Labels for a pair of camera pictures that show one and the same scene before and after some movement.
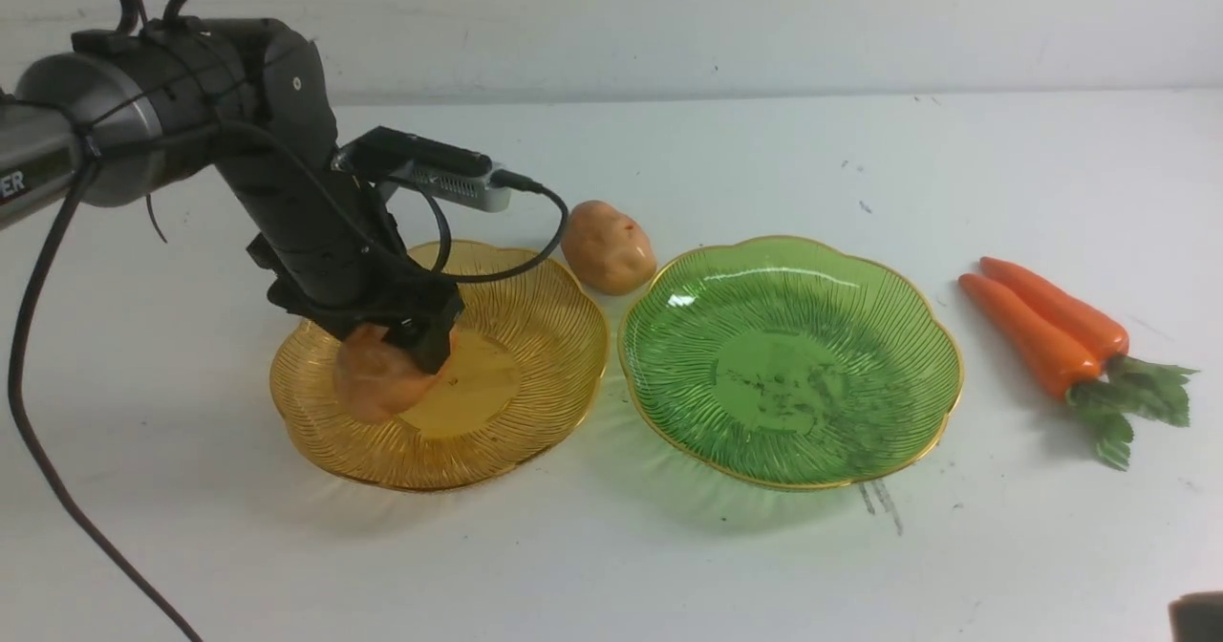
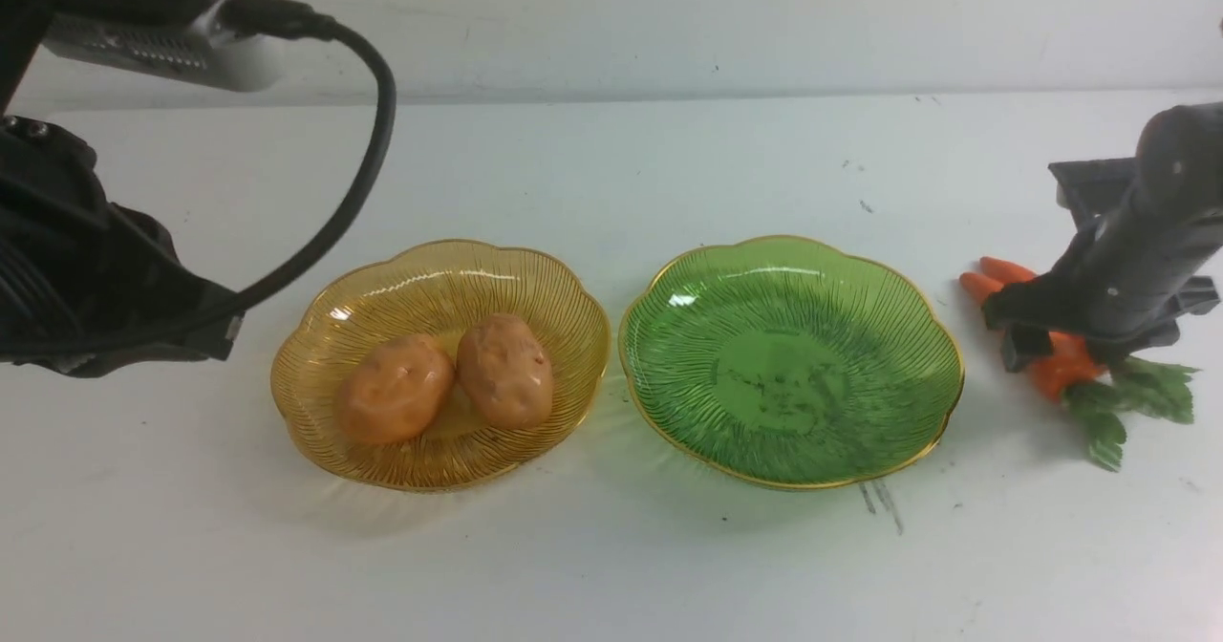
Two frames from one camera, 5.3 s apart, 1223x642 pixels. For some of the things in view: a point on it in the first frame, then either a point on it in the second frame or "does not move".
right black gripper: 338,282 -> 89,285
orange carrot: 1150,389 does not move
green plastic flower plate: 787,362 does not move
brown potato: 607,250 -> 506,371
